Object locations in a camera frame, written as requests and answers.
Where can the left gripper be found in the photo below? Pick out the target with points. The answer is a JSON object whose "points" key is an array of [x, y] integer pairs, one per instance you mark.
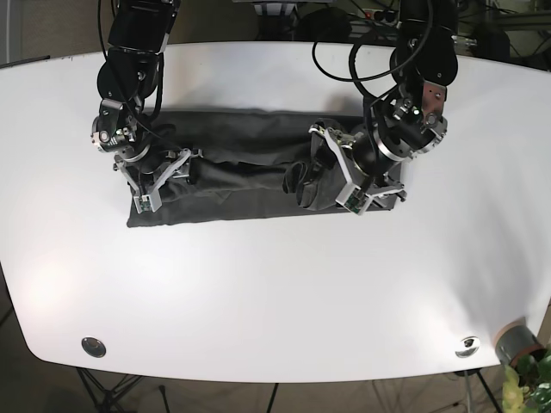
{"points": [[370, 160]]}

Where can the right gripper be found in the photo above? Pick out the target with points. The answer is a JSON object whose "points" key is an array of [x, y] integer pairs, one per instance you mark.
{"points": [[145, 166]]}

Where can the dark grey T-shirt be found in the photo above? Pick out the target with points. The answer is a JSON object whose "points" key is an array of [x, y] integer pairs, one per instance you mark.
{"points": [[253, 165]]}

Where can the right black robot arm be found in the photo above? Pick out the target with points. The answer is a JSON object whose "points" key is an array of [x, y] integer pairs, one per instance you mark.
{"points": [[130, 83]]}

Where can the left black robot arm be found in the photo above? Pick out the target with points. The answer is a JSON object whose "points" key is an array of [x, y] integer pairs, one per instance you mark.
{"points": [[423, 62]]}

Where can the left metal table grommet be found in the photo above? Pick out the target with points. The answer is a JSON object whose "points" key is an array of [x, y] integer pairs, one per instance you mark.
{"points": [[93, 347]]}

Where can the metal table grommet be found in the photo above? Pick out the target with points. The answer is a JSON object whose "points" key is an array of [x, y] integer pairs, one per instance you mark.
{"points": [[93, 347], [467, 347]]}

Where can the right metal table grommet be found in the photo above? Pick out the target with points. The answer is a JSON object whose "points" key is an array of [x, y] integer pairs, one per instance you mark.
{"points": [[467, 347]]}

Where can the grey plant pot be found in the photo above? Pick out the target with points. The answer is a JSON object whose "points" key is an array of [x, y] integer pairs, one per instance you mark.
{"points": [[516, 340]]}

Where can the green plant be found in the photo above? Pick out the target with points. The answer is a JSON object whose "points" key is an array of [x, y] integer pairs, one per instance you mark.
{"points": [[527, 385]]}

